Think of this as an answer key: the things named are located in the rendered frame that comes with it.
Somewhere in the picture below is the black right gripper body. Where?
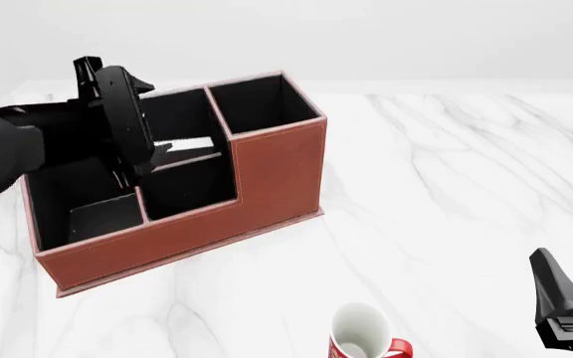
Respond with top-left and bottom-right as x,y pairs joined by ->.
534,311 -> 573,352

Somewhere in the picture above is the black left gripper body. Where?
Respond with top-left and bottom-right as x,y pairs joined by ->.
92,65 -> 157,188

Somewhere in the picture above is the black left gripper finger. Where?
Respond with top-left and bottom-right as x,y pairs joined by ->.
150,140 -> 174,167
131,75 -> 157,99

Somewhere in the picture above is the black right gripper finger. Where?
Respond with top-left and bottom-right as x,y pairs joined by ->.
528,247 -> 573,326

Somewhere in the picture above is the red-brown desk caddy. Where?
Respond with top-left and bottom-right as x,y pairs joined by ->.
21,69 -> 328,299

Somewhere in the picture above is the white mug with red handle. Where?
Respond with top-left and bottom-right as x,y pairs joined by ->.
328,301 -> 415,358

